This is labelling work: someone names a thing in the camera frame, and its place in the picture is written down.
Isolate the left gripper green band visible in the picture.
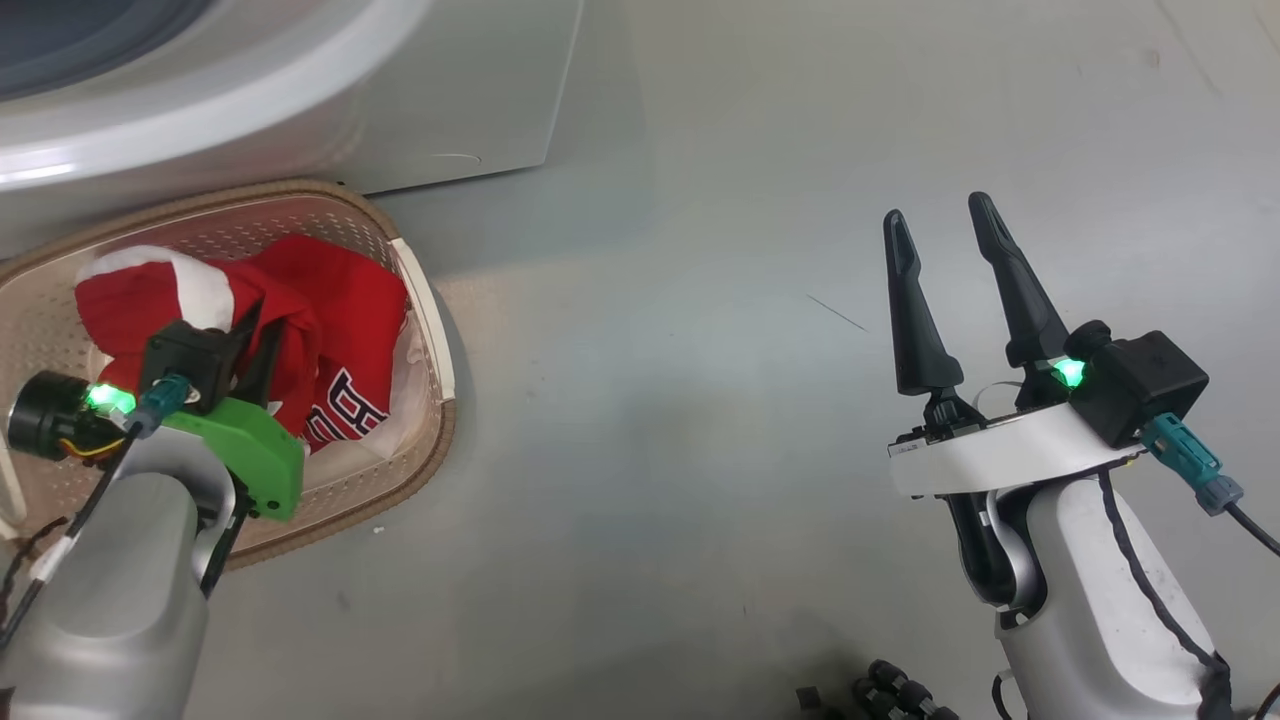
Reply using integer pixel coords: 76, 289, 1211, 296
7, 297, 307, 523

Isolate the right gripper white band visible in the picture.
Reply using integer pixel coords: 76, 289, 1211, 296
882, 191, 1148, 500

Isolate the red and white garment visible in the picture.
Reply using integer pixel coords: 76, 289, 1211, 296
73, 234, 412, 454

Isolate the cream perforated laundry basket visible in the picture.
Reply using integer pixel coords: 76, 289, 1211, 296
0, 178, 459, 572

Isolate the white front-load washing machine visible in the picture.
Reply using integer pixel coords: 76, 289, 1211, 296
0, 0, 587, 263

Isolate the grey rubber door gasket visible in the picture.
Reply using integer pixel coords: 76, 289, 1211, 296
0, 0, 213, 103

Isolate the left camera cable teal plug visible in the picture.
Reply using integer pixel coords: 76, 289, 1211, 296
0, 373, 193, 653

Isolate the camera cable teal plug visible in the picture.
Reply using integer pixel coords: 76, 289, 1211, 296
1138, 411, 1280, 559
0, 373, 193, 653

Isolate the right camera cable teal plug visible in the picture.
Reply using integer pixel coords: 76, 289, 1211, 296
1138, 411, 1280, 559

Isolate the black corrugated cable conduit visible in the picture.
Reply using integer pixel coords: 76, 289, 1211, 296
795, 657, 963, 720

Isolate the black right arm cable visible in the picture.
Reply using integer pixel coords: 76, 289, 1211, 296
1097, 468, 1238, 720

